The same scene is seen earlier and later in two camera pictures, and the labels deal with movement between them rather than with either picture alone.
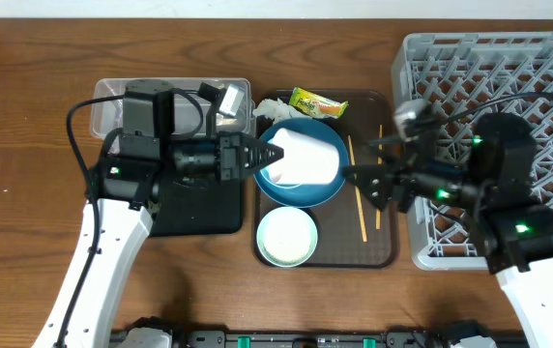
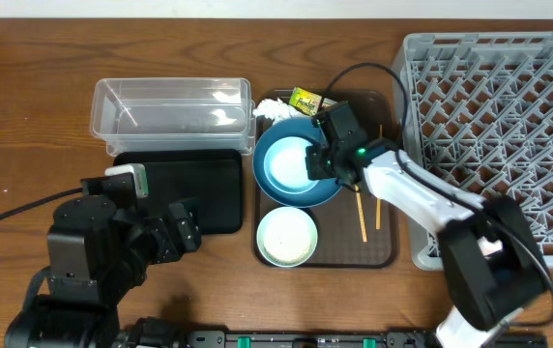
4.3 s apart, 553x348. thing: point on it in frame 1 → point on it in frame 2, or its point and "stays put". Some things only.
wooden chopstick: (357, 191) stays put
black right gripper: (385, 178) → (318, 170)
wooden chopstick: (378, 214) stays put
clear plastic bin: (189, 106) stays put
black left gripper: (229, 155) → (170, 246)
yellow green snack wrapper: (315, 104) stays put
